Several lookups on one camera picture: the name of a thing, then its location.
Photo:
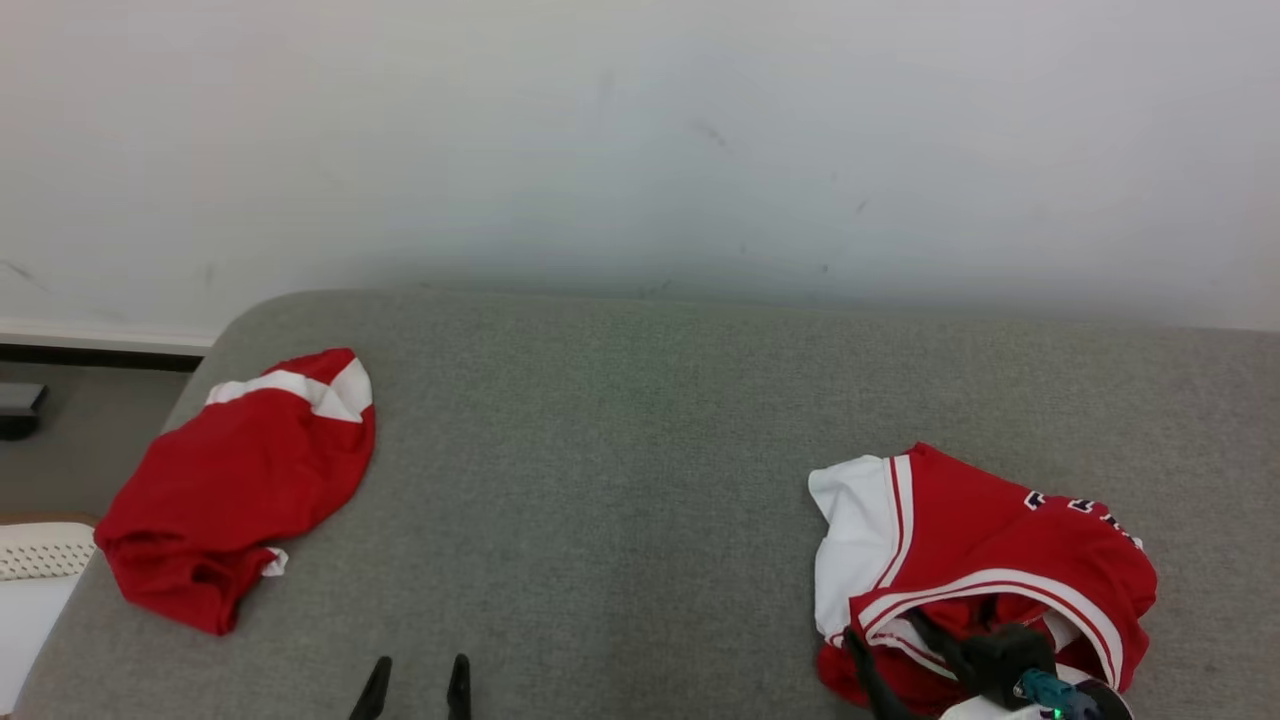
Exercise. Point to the white black wall baseboard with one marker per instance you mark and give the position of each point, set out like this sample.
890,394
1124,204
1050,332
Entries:
90,345

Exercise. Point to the red jersey with white trim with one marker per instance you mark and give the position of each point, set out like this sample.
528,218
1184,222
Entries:
980,530

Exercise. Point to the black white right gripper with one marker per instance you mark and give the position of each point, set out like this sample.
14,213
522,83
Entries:
1000,660

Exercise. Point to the grey fabric sofa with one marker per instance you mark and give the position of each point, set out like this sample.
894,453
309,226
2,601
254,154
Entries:
620,480

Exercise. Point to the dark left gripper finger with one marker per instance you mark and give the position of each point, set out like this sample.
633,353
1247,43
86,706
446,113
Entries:
372,695
459,690

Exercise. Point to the white laundry basket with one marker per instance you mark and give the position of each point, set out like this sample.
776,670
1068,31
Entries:
35,560

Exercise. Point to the red shorts with white stripes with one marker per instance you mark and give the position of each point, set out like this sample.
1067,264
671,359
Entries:
230,490

